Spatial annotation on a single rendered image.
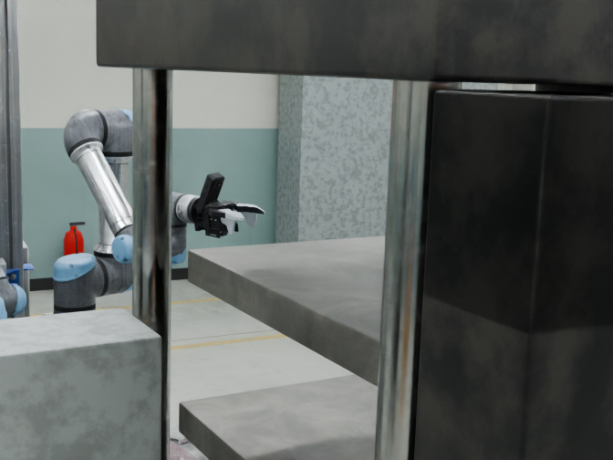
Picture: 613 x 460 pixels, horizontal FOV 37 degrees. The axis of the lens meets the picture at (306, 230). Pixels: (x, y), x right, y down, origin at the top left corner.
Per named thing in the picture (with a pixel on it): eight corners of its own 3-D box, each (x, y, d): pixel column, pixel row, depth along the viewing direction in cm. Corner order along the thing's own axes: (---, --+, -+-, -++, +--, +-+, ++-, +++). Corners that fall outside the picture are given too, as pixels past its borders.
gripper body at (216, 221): (241, 231, 239) (209, 224, 247) (239, 199, 237) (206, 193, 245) (220, 238, 234) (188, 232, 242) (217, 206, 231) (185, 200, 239)
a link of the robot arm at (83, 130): (57, 100, 247) (136, 250, 233) (91, 100, 256) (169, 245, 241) (40, 127, 254) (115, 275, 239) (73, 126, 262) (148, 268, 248)
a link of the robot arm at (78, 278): (44, 302, 260) (43, 256, 258) (83, 294, 271) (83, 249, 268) (69, 310, 253) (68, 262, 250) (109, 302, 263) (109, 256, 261)
